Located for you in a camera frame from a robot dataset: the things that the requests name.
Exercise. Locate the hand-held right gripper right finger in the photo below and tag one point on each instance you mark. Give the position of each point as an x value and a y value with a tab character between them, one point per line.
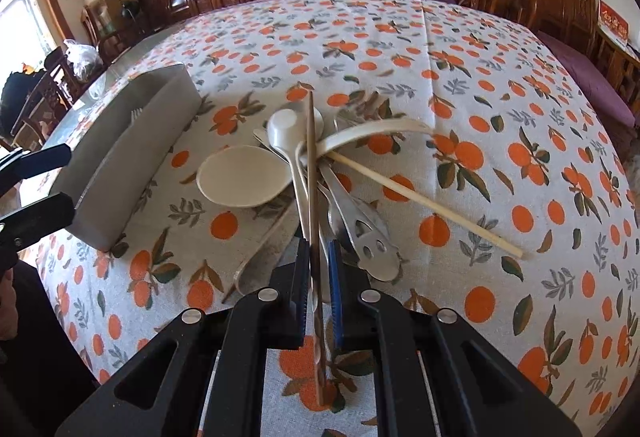
336	299

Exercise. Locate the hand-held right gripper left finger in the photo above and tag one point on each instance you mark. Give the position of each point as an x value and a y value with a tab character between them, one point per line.
302	289

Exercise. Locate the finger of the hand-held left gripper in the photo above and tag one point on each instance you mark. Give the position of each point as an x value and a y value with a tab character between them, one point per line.
45	157
42	213

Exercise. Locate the metal utensil with cut-out holes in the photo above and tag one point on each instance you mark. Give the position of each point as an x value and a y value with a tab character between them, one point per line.
372	262

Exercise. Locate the beige plastic fork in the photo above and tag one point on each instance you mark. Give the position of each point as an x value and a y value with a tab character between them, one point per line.
301	197

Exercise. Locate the dark wooden chopstick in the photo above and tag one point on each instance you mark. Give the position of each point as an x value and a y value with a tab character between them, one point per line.
313	197

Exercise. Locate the rectangular metal tray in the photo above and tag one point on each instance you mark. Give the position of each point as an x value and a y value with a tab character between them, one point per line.
150	157

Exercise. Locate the light bamboo chopstick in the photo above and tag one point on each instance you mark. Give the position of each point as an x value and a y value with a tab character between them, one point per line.
425	207

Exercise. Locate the beige plastic spoon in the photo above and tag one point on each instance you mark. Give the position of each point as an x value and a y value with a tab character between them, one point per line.
240	177

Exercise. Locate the small metal spoon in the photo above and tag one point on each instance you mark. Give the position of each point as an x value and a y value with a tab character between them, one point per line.
261	136

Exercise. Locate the white ceramic soup spoon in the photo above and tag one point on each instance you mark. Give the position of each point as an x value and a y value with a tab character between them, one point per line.
282	129

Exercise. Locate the dark wooden chair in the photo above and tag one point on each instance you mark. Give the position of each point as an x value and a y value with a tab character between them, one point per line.
47	92

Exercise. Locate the metal fork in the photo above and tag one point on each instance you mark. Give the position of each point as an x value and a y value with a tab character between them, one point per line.
135	115

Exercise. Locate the clear plastic bag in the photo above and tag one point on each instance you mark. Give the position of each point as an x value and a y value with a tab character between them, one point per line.
82	59

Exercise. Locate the orange print tablecloth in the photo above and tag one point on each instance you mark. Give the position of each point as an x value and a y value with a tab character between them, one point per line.
450	67

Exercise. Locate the short purple seat cushion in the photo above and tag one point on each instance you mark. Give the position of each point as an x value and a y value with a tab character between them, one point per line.
590	77

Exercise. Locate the wooden side table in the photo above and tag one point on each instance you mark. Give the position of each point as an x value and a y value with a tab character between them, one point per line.
620	67

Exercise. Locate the red sign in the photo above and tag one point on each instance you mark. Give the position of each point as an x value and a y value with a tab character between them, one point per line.
614	23

